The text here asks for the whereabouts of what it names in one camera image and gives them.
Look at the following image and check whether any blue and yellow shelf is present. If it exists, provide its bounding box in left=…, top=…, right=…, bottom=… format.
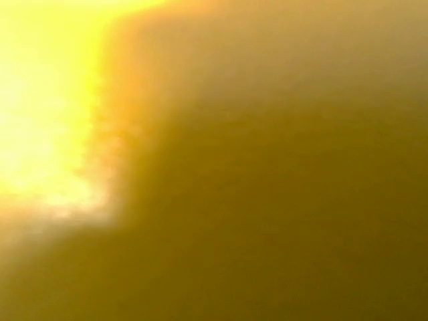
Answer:
left=1, top=1, right=427, bottom=320

